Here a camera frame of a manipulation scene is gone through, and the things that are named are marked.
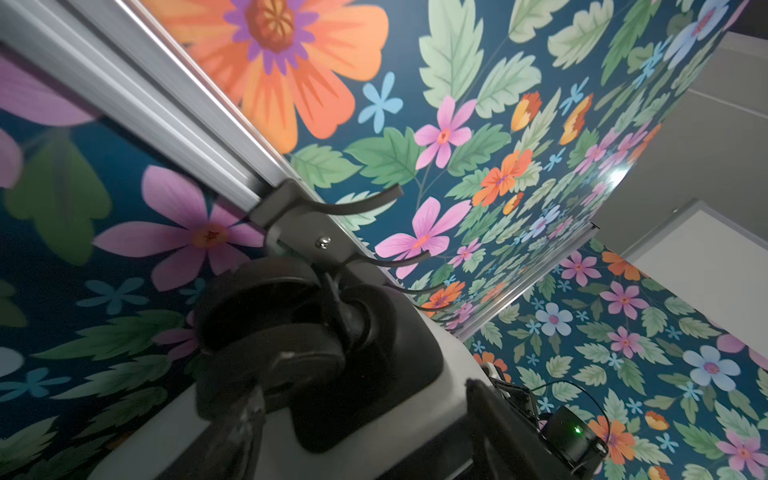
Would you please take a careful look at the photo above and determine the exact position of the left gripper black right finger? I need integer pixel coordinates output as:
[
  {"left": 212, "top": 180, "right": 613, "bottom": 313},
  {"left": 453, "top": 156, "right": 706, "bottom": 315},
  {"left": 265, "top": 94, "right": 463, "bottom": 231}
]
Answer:
[{"left": 465, "top": 379, "right": 574, "bottom": 480}]

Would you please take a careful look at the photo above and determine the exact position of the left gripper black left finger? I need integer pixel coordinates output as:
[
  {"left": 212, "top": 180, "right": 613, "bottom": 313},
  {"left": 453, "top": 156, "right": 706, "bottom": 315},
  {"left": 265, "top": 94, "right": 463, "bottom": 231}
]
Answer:
[{"left": 156, "top": 385, "right": 266, "bottom": 479}]

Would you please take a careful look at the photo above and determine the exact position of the white black suitcase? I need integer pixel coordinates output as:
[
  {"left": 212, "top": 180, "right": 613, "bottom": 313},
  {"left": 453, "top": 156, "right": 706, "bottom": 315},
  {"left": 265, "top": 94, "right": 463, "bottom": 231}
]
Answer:
[{"left": 92, "top": 257, "right": 484, "bottom": 479}]

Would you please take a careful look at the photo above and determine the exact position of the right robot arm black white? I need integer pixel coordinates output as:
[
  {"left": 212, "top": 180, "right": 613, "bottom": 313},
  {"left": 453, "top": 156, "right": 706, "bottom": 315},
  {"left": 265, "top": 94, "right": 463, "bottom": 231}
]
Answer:
[{"left": 481, "top": 362, "right": 610, "bottom": 479}]

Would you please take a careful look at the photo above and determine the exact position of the aluminium frame bar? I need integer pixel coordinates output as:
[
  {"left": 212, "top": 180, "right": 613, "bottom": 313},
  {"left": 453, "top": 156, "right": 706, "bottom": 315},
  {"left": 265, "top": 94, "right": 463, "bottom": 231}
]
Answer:
[{"left": 1, "top": 1, "right": 297, "bottom": 210}]

